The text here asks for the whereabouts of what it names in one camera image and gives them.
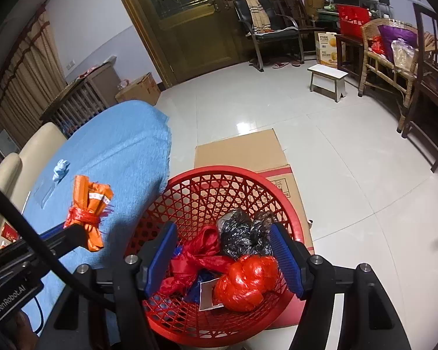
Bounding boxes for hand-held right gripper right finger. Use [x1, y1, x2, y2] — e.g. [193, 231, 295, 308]
[269, 223, 413, 350]

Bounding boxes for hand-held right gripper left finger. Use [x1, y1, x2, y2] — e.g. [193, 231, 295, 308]
[36, 222, 178, 350]

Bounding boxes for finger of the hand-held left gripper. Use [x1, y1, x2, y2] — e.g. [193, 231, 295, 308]
[33, 222, 89, 256]

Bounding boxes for knotted red plastic bag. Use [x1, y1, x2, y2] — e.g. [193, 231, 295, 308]
[160, 224, 238, 296]

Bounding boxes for orange plastic bag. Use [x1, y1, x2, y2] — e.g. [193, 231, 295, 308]
[64, 175, 114, 252]

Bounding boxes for shiny red plastic bag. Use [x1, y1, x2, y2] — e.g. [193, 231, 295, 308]
[213, 254, 280, 312]

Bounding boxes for black plastic bag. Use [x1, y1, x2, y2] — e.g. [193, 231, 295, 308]
[218, 209, 278, 259]

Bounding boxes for blue cardboard box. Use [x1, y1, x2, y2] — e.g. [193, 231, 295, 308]
[184, 268, 225, 311]

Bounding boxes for red plastic mesh basket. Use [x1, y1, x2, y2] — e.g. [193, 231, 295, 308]
[125, 166, 305, 348]

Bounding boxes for clear plastic wrapper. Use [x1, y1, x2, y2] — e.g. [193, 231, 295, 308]
[34, 177, 59, 207]

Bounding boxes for red paper packet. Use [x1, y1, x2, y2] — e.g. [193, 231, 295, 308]
[2, 222, 20, 243]

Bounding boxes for light blue crumpled tissue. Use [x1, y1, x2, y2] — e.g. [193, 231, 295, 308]
[52, 159, 71, 182]

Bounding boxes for beige leather sofa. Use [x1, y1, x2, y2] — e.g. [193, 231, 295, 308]
[0, 122, 68, 256]

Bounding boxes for flat cardboard box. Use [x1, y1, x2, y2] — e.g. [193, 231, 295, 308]
[194, 129, 314, 330]

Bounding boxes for slatted wooden cabinet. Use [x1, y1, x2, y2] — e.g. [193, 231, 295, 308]
[40, 64, 121, 139]

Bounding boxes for brown curtain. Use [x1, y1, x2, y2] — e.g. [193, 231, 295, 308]
[0, 3, 68, 135]

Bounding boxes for white low stool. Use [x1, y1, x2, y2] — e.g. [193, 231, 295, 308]
[307, 64, 349, 103]

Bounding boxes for wicker chair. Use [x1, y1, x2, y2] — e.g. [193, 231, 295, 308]
[358, 18, 438, 108]

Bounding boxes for orange printed carton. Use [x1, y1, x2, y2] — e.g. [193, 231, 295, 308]
[314, 31, 345, 69]

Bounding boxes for tall dark wooden chair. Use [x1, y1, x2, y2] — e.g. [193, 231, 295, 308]
[398, 3, 438, 172]

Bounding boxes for wooden glass door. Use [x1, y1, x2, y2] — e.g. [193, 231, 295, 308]
[107, 0, 300, 90]

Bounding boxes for black chair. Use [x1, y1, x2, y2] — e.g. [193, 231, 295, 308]
[234, 0, 305, 73]

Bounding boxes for dark wooden side table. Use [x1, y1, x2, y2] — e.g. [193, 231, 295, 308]
[336, 34, 366, 81]

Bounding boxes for small red bag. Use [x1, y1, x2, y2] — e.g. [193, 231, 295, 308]
[370, 36, 387, 57]

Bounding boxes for clear plastic bag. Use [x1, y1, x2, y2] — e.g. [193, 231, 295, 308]
[391, 38, 422, 77]

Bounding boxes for red gift box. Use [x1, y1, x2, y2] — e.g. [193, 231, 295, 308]
[337, 4, 371, 39]

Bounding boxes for striped beige scarf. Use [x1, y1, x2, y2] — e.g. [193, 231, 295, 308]
[245, 0, 272, 32]

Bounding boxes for dark wooden armchair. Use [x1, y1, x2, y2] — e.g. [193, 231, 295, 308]
[275, 0, 325, 55]

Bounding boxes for purple cushion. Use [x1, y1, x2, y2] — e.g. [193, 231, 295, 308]
[378, 24, 418, 64]

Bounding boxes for black cable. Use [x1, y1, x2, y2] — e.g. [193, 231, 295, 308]
[0, 180, 114, 310]

